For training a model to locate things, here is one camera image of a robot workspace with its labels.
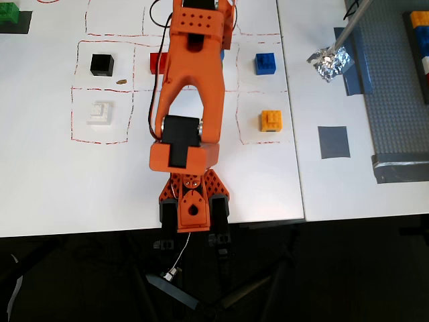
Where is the green lego block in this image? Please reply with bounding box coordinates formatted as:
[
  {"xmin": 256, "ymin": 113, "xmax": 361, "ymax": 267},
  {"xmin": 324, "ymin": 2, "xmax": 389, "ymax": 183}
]
[{"xmin": 0, "ymin": 1, "xmax": 20, "ymax": 25}]

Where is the red lego block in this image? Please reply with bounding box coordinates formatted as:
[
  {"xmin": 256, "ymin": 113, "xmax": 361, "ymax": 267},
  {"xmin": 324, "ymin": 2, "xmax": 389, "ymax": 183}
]
[{"xmin": 149, "ymin": 52, "xmax": 170, "ymax": 75}]

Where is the grey duct tape strip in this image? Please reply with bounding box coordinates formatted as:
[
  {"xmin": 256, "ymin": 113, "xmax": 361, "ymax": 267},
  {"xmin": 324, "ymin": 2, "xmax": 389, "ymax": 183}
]
[{"xmin": 371, "ymin": 152, "xmax": 429, "ymax": 184}]

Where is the white wire with connector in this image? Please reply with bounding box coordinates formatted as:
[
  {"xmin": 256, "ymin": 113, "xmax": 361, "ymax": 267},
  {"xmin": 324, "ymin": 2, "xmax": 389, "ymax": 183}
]
[{"xmin": 162, "ymin": 231, "xmax": 192, "ymax": 282}]

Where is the crumpled aluminium foil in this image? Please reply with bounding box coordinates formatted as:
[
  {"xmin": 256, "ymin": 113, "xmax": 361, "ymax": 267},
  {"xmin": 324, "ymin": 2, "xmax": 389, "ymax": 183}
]
[{"xmin": 306, "ymin": 45, "xmax": 353, "ymax": 83}]

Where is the yellow lego block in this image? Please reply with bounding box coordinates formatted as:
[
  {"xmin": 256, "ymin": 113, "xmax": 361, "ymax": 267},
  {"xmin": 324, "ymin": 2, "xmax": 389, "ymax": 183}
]
[{"xmin": 259, "ymin": 109, "xmax": 284, "ymax": 133}]

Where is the thin black cable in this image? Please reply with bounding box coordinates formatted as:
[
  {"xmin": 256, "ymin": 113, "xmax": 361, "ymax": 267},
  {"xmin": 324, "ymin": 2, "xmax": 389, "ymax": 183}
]
[{"xmin": 343, "ymin": 0, "xmax": 361, "ymax": 21}]

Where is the white lego block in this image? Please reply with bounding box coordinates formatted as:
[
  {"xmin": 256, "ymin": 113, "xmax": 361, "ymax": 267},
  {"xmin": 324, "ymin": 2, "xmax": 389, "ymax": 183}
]
[{"xmin": 86, "ymin": 100, "xmax": 114, "ymax": 126}]

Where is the dark grey square marker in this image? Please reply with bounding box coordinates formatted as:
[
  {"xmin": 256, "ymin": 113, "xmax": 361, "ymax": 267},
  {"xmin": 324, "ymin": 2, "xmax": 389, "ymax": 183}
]
[{"xmin": 0, "ymin": 10, "xmax": 34, "ymax": 34}]

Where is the grey tape square marker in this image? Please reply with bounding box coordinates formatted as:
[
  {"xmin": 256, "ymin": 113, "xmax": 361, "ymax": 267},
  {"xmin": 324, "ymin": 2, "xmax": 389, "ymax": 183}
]
[{"xmin": 317, "ymin": 125, "xmax": 351, "ymax": 160}]

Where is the metal pole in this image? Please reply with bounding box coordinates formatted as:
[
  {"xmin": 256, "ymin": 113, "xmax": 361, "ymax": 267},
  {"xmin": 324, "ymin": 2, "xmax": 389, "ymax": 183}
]
[{"xmin": 328, "ymin": 0, "xmax": 373, "ymax": 55}]

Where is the blue-grey tape strip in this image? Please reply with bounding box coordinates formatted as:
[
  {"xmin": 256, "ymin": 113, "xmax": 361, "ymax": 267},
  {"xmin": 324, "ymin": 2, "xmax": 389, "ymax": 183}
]
[{"xmin": 334, "ymin": 26, "xmax": 375, "ymax": 97}]

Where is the grey flat bar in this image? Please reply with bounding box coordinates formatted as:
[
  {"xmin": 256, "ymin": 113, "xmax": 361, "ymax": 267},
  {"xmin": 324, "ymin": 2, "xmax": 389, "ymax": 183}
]
[{"xmin": 145, "ymin": 273, "xmax": 202, "ymax": 311}]

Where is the long arm servo cable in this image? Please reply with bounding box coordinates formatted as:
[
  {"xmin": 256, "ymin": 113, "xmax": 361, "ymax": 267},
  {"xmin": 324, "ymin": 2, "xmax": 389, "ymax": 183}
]
[{"xmin": 148, "ymin": 28, "xmax": 170, "ymax": 140}]

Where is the grey lego baseplate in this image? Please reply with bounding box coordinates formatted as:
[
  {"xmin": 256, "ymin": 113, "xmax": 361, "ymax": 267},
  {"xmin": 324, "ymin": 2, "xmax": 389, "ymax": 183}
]
[{"xmin": 345, "ymin": 0, "xmax": 429, "ymax": 158}]

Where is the black table clamp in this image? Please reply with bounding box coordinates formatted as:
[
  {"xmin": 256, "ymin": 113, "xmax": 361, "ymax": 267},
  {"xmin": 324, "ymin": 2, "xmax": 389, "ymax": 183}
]
[
  {"xmin": 159, "ymin": 199, "xmax": 178, "ymax": 251},
  {"xmin": 209, "ymin": 194, "xmax": 233, "ymax": 266}
]

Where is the black lego block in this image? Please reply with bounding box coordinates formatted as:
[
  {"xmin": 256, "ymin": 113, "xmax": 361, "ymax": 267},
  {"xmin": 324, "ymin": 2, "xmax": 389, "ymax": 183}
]
[{"xmin": 89, "ymin": 52, "xmax": 116, "ymax": 77}]

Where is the wrist servo cable loop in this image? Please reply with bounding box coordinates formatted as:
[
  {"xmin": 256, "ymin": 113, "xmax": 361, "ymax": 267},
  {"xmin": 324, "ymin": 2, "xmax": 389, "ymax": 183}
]
[{"xmin": 149, "ymin": 0, "xmax": 174, "ymax": 30}]

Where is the dark tube leg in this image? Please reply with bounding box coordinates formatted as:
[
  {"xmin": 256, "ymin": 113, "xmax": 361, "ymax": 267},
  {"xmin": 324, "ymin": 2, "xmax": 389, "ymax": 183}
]
[{"xmin": 217, "ymin": 274, "xmax": 272, "ymax": 309}]

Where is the yellow brick stack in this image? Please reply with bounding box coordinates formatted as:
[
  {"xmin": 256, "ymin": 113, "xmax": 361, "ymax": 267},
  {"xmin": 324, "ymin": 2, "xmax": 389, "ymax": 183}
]
[{"xmin": 410, "ymin": 11, "xmax": 429, "ymax": 28}]

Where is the blue lego block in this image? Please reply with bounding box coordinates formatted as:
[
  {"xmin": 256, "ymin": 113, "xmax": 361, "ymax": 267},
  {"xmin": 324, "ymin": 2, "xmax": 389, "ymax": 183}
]
[{"xmin": 254, "ymin": 52, "xmax": 278, "ymax": 76}]

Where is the blue brick stack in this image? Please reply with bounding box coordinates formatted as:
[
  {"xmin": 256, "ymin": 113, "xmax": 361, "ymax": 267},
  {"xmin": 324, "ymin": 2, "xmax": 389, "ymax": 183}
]
[{"xmin": 415, "ymin": 26, "xmax": 429, "ymax": 57}]

